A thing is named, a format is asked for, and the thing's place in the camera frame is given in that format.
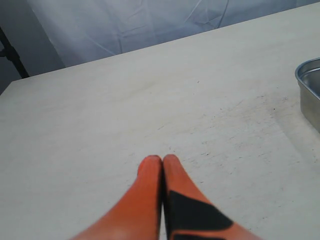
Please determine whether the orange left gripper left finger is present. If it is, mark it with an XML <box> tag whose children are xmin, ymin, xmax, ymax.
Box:
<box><xmin>73</xmin><ymin>155</ymin><xmax>163</xmax><ymax>240</ymax></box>

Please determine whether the white wrinkled backdrop cloth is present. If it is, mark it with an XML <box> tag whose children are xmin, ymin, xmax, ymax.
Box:
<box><xmin>0</xmin><ymin>0</ymin><xmax>320</xmax><ymax>99</ymax></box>

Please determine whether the dark stand pole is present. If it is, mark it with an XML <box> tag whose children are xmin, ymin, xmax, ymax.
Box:
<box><xmin>0</xmin><ymin>28</ymin><xmax>29</xmax><ymax>79</ymax></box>

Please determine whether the steel two-compartment lunch tray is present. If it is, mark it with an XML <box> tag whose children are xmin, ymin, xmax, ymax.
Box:
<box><xmin>295</xmin><ymin>57</ymin><xmax>320</xmax><ymax>132</ymax></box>

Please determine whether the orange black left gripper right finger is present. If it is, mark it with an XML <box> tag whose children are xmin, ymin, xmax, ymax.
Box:
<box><xmin>163</xmin><ymin>154</ymin><xmax>259</xmax><ymax>240</ymax></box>

